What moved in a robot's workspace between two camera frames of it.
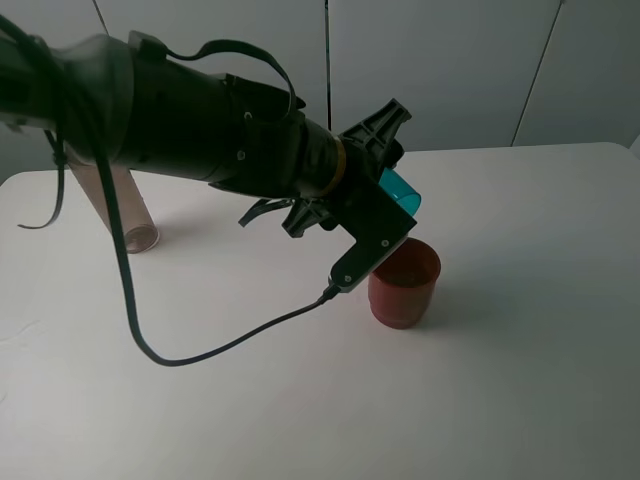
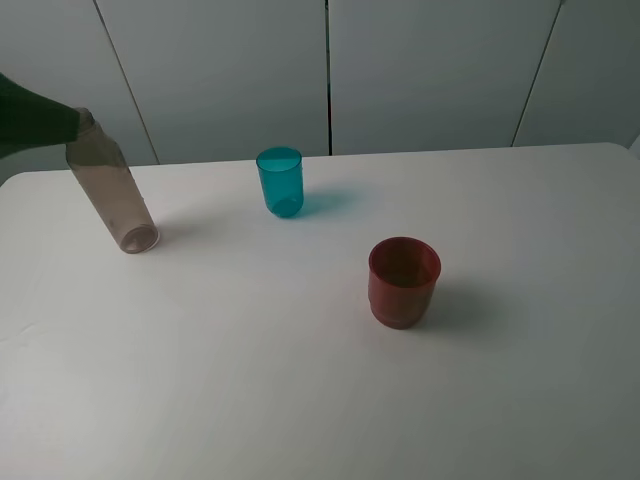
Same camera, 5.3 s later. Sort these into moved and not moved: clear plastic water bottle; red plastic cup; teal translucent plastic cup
Moved: teal translucent plastic cup
Not moved: clear plastic water bottle; red plastic cup
